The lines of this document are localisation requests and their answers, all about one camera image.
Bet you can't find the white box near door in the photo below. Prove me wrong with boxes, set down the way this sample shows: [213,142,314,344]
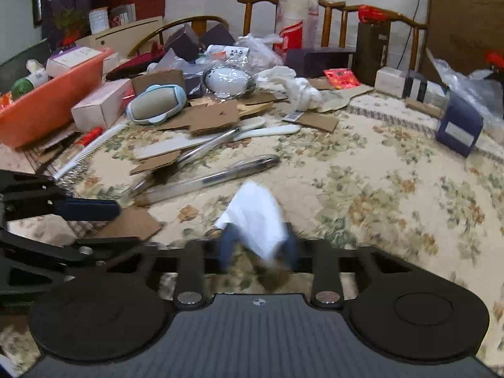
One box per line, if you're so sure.
[374,66,408,98]

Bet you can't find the blue grey lint roller case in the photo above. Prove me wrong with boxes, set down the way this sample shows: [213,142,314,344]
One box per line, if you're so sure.
[126,84,187,125]

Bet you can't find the clear plastic pen tube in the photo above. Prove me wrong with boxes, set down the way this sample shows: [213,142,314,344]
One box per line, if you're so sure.
[133,154,280,207]

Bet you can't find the paper cups in plastic bag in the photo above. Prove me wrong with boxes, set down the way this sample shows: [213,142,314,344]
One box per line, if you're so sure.
[273,0,319,57]

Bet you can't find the pink white carton box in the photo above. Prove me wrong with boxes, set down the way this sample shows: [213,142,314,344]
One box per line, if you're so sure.
[71,78,134,132]

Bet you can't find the white oval gadget in bag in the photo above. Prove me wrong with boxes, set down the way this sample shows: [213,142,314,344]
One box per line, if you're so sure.
[203,66,255,99]

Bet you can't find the white paper piece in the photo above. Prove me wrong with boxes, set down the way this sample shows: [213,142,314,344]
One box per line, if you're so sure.
[215,180,288,261]

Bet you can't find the pink plastic basin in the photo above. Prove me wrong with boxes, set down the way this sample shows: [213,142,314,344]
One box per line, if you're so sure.
[0,49,113,148]

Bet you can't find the dark purple hanging cloth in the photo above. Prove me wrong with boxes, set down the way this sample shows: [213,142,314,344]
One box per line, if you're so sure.
[42,0,109,49]

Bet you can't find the white purple striped box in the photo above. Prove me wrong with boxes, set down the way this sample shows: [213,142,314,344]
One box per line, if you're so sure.
[45,46,101,78]

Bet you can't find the red snack packet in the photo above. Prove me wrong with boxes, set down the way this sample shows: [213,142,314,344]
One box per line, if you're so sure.
[324,68,360,90]

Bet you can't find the dark purple box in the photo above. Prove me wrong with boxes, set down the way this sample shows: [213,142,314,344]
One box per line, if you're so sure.
[164,24,200,61]

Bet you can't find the beige cabinet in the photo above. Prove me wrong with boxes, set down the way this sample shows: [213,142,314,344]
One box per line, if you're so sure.
[75,16,164,58]

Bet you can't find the dark blue box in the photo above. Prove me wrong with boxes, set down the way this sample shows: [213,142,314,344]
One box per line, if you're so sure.
[435,91,484,158]

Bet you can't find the square-back wooden chair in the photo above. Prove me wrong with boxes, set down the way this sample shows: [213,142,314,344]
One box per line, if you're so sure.
[237,0,346,48]
[338,4,428,71]

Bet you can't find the round-back wooden chair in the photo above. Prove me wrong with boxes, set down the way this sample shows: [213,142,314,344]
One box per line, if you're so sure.
[127,15,229,58]

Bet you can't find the white comb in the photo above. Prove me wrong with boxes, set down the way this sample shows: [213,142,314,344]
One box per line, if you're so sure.
[133,123,301,160]

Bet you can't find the white crumpled plastic bag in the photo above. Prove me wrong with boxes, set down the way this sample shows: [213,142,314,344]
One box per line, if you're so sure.
[255,66,324,112]

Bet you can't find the clear crumpled plastic bag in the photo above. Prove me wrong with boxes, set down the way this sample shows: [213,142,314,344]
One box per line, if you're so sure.
[426,49,503,146]

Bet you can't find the brown wooden door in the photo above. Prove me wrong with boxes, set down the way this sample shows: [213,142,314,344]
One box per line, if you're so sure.
[426,0,504,74]

